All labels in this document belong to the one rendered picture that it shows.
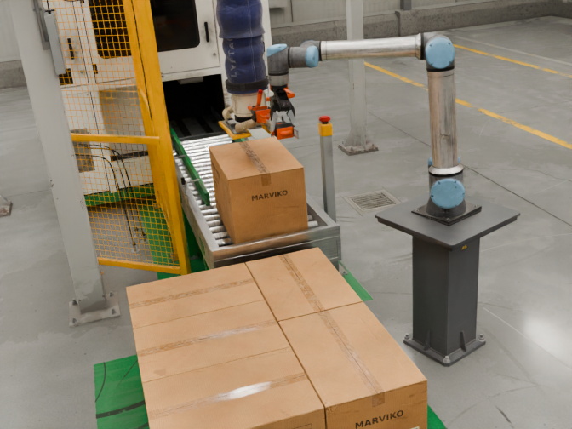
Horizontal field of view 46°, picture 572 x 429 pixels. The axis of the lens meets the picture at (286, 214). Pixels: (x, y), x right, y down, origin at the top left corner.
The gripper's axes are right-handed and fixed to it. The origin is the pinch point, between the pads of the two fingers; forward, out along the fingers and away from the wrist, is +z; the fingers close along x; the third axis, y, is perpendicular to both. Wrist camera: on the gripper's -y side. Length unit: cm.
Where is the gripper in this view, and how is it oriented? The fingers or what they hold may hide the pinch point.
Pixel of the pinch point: (283, 128)
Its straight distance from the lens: 303.9
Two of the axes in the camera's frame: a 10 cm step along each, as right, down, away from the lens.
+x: -9.5, 1.8, -2.4
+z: 0.7, 9.1, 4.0
